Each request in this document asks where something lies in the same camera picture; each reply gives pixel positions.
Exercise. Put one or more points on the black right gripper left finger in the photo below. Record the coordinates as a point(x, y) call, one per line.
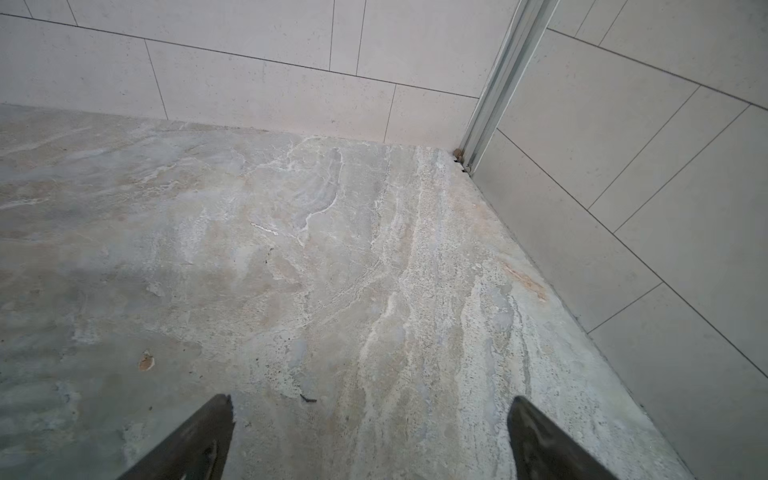
point(197, 449)

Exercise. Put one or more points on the right aluminium corner post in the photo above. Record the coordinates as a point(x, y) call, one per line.
point(528, 24)

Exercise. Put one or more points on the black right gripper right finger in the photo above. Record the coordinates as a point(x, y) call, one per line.
point(542, 450)

